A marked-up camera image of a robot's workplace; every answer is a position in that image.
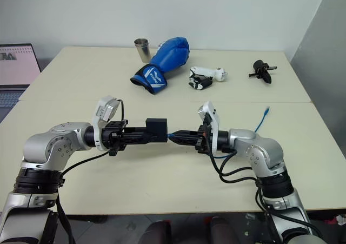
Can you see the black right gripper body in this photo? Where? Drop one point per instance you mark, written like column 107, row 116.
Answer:
column 205, row 138

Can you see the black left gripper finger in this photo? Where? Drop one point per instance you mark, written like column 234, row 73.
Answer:
column 138, row 140
column 135, row 131

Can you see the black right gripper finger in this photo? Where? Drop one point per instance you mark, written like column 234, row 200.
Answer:
column 187, row 134
column 186, row 141

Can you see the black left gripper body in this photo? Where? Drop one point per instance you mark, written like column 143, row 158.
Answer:
column 114, row 135

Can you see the small black box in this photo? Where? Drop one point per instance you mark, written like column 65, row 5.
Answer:
column 161, row 130

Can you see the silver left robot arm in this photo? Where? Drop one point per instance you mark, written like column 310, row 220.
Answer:
column 54, row 141

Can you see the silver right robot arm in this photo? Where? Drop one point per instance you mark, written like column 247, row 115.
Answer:
column 259, row 152

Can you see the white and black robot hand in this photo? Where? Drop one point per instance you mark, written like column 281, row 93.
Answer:
column 208, row 76

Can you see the blue boxing glove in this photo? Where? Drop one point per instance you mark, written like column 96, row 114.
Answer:
column 167, row 57

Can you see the steel cup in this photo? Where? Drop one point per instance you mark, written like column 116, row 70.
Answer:
column 143, row 50

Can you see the dark rounded shape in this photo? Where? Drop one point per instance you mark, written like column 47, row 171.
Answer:
column 158, row 233

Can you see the open laptop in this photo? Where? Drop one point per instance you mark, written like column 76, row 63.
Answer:
column 16, row 65

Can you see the grey partition panel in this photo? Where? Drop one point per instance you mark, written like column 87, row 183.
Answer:
column 321, row 52

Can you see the pink crumpled item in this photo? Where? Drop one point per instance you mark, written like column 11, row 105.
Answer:
column 338, row 220

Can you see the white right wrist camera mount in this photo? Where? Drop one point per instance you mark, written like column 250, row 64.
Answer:
column 213, row 119

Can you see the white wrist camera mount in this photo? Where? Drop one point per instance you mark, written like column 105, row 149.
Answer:
column 104, row 110
column 213, row 119

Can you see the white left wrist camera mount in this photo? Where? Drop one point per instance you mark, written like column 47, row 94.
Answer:
column 104, row 110

